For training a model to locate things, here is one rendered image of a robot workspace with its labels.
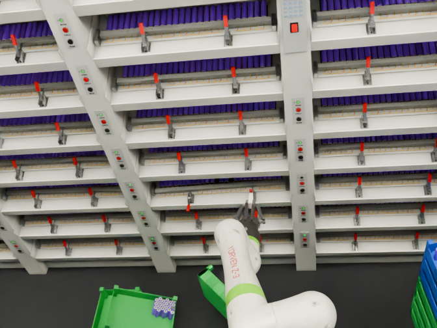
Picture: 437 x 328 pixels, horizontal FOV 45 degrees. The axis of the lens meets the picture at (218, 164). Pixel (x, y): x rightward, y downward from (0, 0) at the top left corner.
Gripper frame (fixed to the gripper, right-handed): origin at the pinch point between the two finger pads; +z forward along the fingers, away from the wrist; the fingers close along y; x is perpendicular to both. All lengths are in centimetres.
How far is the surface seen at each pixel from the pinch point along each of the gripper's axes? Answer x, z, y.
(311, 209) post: -10.8, 6.7, 24.0
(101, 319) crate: -63, -7, -78
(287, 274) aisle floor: -58, 16, 12
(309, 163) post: 16.9, 0.0, 23.8
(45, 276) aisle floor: -58, 17, -114
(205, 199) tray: -4.3, 7.6, -20.3
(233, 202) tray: -5.2, 6.2, -8.3
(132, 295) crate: -53, -1, -61
